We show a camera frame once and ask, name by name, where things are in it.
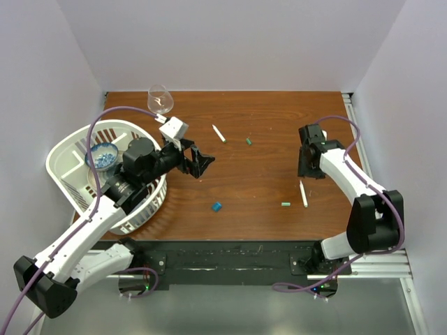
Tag white pen light green end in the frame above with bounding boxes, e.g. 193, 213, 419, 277
299, 180, 308, 208

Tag aluminium frame rail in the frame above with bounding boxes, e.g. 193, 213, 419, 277
342, 93, 429, 334

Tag clear wine glass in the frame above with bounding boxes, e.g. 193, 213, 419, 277
147, 84, 174, 114

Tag blue highlighter cap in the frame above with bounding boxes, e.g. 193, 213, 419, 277
212, 202, 222, 212

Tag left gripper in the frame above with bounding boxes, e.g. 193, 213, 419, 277
142, 137, 214, 185

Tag white pen dark green end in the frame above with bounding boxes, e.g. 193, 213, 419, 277
212, 124, 226, 143

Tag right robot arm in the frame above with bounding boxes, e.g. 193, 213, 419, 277
298, 124, 404, 274

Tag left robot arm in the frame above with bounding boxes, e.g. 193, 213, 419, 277
13, 137, 215, 318

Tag stacked plates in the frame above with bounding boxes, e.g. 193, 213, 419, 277
87, 167, 115, 191

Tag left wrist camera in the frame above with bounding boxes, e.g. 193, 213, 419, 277
159, 117, 189, 141

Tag blue patterned bowl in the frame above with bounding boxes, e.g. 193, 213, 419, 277
85, 142, 119, 172

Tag white plastic basket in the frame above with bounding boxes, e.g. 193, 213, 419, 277
45, 119, 169, 235

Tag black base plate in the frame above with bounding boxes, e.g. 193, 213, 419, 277
124, 239, 345, 290

